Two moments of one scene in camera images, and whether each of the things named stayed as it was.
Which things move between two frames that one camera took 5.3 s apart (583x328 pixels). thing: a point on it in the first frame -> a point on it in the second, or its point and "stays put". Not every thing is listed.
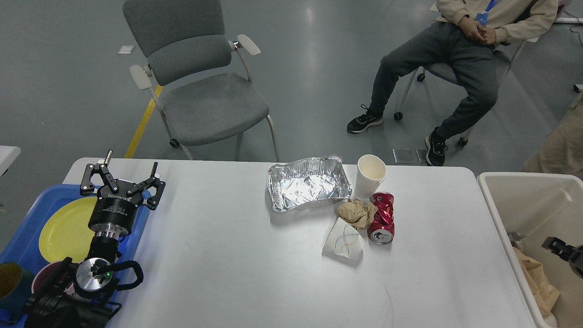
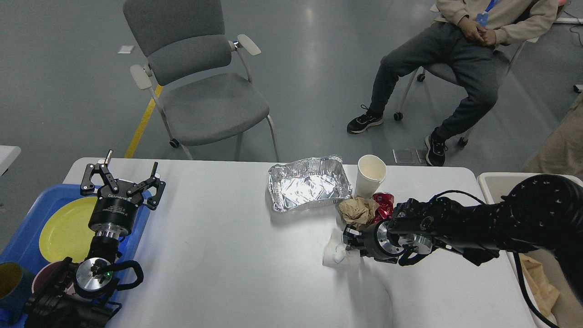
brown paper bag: x=546 y=294 stays put
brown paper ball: x=357 y=213 stays put
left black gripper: x=113 y=214 stays put
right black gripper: x=573 y=255 -> x=379 y=242
